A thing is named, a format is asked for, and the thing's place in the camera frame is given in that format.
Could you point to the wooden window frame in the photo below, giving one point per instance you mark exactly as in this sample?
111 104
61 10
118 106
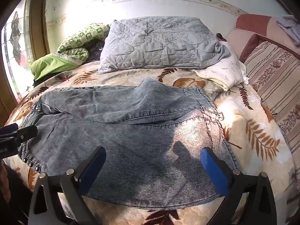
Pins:
38 28

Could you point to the patterned window glass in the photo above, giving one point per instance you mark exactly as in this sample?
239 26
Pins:
16 39

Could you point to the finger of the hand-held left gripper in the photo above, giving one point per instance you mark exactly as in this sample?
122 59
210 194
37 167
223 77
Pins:
9 127
25 133

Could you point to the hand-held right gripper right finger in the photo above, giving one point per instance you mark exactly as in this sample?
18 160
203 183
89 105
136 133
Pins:
213 173

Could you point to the small black object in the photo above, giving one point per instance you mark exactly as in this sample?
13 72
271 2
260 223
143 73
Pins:
219 36

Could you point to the dark purple cloth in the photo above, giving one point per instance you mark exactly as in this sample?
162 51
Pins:
96 52

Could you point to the leaf print beige blanket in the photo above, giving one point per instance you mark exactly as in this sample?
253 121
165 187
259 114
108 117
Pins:
246 126

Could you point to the grey quilted pillow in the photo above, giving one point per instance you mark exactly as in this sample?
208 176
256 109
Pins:
159 44

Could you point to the black cloth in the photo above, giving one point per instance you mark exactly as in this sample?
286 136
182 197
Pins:
44 79

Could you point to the green patterned quilt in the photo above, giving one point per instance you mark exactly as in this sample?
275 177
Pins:
70 46

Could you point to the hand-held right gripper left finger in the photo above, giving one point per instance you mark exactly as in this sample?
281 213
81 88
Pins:
91 166

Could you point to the blue-grey denim pants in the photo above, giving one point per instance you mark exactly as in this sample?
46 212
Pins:
140 145

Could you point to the striped floral cushion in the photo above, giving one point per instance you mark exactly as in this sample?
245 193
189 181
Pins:
274 79

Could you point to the white floral pillow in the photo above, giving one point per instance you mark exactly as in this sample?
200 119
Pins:
225 72

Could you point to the grey folded cloth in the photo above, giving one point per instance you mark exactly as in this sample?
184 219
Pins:
289 27

